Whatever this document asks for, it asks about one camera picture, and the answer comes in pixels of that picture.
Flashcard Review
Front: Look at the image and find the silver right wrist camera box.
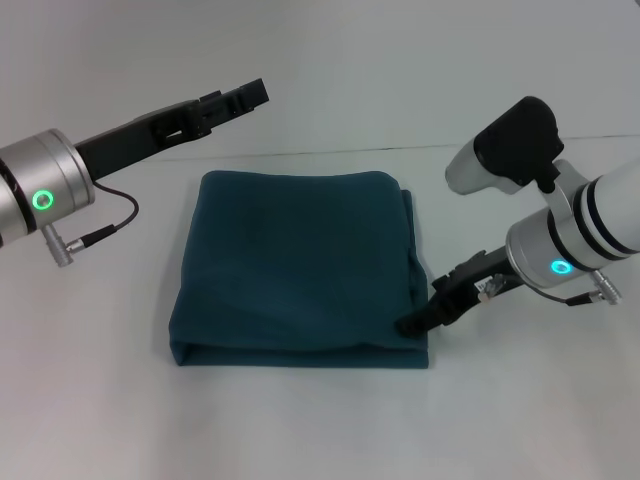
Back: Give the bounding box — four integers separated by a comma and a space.
444, 96, 566, 197

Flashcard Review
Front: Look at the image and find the teal t-shirt with FREE print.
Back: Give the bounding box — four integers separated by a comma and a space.
167, 169, 431, 371

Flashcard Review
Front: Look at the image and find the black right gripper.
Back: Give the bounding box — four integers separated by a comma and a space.
394, 248, 524, 337

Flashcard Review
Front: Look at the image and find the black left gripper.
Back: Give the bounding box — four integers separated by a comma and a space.
74, 77, 271, 182

